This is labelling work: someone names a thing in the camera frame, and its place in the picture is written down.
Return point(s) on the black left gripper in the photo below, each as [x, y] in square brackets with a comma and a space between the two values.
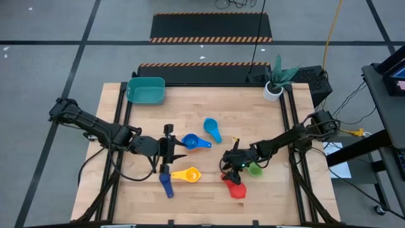
[148, 146]

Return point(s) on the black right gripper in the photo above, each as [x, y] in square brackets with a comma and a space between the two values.
[243, 158]

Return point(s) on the yellow measuring cup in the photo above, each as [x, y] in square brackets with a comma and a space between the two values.
[191, 174]

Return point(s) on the green measuring cup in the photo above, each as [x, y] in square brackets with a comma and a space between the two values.
[255, 171]

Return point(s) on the red measuring cup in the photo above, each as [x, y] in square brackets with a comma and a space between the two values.
[237, 190]

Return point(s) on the navy measuring cup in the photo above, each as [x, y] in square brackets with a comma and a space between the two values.
[167, 188]

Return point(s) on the light blue measuring cup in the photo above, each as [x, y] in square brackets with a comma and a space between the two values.
[210, 126]

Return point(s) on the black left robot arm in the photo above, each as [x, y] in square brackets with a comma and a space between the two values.
[95, 126]

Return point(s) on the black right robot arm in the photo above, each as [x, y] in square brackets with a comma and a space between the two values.
[284, 139]

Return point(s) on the teal plastic basket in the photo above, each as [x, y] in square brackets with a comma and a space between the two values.
[145, 91]

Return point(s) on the black hazard-striped floor mat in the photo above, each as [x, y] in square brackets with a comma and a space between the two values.
[209, 27]
[196, 74]

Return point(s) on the snake plant with white pot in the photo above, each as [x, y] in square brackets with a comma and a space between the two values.
[272, 93]

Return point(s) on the white paper sheet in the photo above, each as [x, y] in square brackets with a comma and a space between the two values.
[343, 171]

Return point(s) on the black perforated computer case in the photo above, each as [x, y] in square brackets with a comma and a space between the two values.
[311, 79]

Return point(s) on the black caster wheel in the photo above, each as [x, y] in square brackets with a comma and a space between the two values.
[379, 210]

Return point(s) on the dark grey side desk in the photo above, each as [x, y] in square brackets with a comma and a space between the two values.
[386, 111]

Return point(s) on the black laptop with lit screen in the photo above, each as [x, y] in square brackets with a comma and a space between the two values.
[395, 79]

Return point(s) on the black aluminium table frame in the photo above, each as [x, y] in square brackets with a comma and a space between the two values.
[121, 88]

